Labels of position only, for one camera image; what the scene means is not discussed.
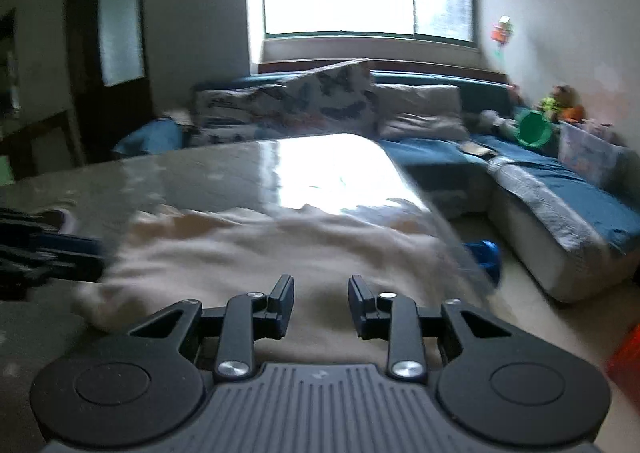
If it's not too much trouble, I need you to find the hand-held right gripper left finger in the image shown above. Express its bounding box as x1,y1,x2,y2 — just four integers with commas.
129,274,296,381

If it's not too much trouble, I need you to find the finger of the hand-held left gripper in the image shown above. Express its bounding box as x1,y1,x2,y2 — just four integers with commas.
0,209,68,235
0,233,108,301

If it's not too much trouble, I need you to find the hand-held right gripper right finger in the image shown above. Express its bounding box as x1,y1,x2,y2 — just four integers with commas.
346,273,513,381

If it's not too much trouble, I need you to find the cream sweater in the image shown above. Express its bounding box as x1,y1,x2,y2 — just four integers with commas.
72,200,481,369

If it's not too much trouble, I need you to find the dark wooden furniture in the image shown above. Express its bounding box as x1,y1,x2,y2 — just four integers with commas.
0,110,83,178

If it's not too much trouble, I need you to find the dark wooden door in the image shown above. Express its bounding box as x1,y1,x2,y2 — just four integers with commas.
65,0,153,164

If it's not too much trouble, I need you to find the blue plastic stool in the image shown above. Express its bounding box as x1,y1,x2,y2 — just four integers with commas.
462,239,501,289

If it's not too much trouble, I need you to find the blue sofa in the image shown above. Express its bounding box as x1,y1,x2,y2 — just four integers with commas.
112,70,640,301

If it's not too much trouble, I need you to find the dark phone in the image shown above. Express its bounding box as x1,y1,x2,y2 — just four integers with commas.
457,142,496,158

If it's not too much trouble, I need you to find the long butterfly print pillow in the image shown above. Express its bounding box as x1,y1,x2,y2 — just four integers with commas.
192,85,291,146

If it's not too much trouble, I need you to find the square butterfly print pillow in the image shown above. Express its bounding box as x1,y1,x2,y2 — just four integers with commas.
280,59,381,138

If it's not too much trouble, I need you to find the beige pillow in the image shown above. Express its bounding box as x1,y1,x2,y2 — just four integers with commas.
372,83,468,141

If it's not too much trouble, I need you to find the grey quilted sofa cover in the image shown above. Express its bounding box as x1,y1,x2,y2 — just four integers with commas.
487,158,613,254

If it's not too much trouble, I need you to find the grey plush toy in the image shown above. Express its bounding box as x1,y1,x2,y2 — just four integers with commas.
477,109,516,136

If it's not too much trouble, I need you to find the green plastic bucket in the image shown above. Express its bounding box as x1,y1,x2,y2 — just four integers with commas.
515,108,553,148

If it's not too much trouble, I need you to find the clear plastic storage box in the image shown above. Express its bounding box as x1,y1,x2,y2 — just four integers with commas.
557,120,628,186

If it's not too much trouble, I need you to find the red plastic stool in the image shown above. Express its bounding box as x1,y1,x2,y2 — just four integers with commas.
607,323,640,399

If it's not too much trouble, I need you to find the plush bear toy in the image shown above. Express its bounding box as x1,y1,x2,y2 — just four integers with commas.
537,85,576,121

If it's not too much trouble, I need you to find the colourful pinwheel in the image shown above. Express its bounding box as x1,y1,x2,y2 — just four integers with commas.
490,18,516,71

